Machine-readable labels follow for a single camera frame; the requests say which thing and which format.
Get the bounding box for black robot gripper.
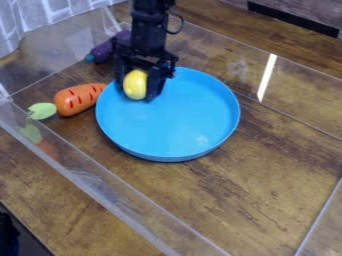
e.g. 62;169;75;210
113;0;178;101

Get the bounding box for yellow toy lemon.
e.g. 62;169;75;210
122;69;148;100

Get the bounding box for blue round tray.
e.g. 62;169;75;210
94;67;240;162

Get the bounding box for purple toy eggplant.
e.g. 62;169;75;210
85;30;130;64

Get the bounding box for orange toy carrot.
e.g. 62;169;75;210
27;83;106;120

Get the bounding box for white grid curtain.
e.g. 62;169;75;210
0;0;125;58

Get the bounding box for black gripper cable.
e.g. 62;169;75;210
162;6;185;36

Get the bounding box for clear acrylic enclosure wall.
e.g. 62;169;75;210
0;0;342;256

